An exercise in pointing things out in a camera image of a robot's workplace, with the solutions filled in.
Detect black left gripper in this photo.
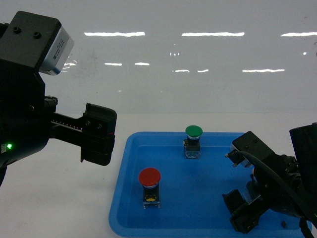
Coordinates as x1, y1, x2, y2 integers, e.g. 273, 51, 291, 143
0, 59, 117, 180

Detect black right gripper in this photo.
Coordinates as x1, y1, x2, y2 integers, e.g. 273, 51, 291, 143
222, 125, 317, 234

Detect red mushroom push button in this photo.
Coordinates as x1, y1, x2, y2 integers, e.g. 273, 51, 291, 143
138, 168, 161, 209

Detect yellow mushroom push button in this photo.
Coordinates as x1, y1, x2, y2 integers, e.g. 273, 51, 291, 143
243, 168, 262, 204

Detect blue plastic tray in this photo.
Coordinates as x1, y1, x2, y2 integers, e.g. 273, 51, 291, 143
109, 132, 317, 238

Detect green mushroom push button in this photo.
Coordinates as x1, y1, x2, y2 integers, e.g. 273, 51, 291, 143
183, 125, 203, 159

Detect black right camera cable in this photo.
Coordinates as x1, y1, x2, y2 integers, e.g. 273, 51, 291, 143
237, 150, 317, 238

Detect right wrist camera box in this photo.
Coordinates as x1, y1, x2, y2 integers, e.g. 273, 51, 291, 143
225, 131, 275, 168

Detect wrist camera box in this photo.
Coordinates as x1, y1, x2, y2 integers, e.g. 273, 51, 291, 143
225, 131, 275, 168
0, 11, 74, 75

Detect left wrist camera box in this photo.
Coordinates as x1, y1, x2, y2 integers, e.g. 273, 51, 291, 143
0, 11, 74, 75

